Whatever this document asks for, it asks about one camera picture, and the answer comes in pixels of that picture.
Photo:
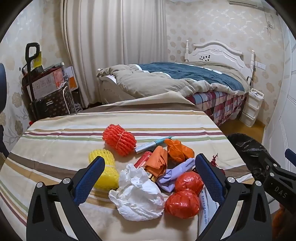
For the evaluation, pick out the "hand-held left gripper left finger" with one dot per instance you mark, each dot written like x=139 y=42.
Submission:
x=89 y=180

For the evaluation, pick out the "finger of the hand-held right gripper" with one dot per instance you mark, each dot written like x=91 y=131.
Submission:
x=291 y=156
x=268 y=163

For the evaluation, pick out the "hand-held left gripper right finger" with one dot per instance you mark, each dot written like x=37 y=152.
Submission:
x=208 y=178

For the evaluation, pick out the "red plastic bag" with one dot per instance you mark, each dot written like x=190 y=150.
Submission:
x=188 y=182
x=182 y=204

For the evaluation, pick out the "yellow foam fruit net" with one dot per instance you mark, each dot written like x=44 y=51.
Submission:
x=108 y=176

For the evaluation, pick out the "black trash bin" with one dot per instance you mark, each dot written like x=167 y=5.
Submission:
x=245 y=148

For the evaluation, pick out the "white printed plastic packet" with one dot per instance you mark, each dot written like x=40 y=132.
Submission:
x=204 y=208

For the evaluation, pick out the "orange plastic bag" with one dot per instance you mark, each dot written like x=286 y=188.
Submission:
x=178 y=150

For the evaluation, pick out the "white tissue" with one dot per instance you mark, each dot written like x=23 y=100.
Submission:
x=136 y=194

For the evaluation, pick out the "orange foam fruit net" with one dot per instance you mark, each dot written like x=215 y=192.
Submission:
x=119 y=140

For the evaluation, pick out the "orange paper bag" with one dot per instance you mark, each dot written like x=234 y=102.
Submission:
x=157 y=160

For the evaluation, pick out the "person's orange fleece clothing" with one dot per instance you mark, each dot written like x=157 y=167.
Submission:
x=283 y=217

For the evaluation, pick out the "striped tablecloth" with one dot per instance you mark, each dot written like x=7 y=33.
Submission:
x=57 y=143

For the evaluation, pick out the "white wardrobe door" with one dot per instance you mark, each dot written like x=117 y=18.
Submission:
x=286 y=104

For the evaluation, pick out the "white plastic drawer unit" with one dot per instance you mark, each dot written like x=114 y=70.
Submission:
x=251 y=109

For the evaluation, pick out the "plaid bed sheet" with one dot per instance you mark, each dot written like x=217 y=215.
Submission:
x=219 y=104

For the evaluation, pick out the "small white orange cardboard box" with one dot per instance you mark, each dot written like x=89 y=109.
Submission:
x=70 y=78

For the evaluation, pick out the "white and orange cardboard box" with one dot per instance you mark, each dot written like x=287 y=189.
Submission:
x=44 y=84

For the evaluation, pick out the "beige and blue duvet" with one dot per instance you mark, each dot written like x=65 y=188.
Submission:
x=185 y=74

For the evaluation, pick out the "yellow paper tag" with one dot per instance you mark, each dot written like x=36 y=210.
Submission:
x=38 y=60

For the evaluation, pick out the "black hand trolley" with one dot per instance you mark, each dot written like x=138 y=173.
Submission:
x=29 y=60

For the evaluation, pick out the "dark office chair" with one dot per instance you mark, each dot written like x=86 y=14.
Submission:
x=2 y=74

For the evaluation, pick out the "cream curtain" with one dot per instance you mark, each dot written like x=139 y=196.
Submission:
x=104 y=34

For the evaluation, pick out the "white air conditioner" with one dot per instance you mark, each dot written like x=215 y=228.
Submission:
x=245 y=2

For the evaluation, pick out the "white wall socket plate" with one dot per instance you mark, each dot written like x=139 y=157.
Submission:
x=260 y=65

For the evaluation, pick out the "white wooden bed frame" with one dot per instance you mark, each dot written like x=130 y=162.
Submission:
x=215 y=49

